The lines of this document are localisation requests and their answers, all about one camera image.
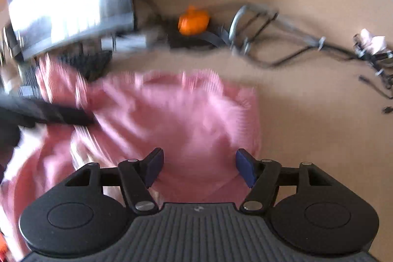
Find pink ribbed knit garment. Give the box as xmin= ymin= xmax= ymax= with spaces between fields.
xmin=1 ymin=57 xmax=260 ymax=260

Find black keyboard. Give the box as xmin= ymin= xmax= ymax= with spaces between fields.
xmin=18 ymin=50 xmax=112 ymax=99

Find white power adapter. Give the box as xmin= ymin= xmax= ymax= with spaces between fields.
xmin=100 ymin=30 xmax=168 ymax=51

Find black hub box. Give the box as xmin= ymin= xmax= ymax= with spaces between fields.
xmin=167 ymin=31 xmax=230 ymax=49

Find orange round object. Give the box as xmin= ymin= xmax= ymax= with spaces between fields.
xmin=178 ymin=6 xmax=211 ymax=36

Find white connector cluster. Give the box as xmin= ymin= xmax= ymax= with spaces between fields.
xmin=353 ymin=28 xmax=392 ymax=63

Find black cable bundle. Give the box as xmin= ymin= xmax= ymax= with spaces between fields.
xmin=211 ymin=3 xmax=393 ymax=114

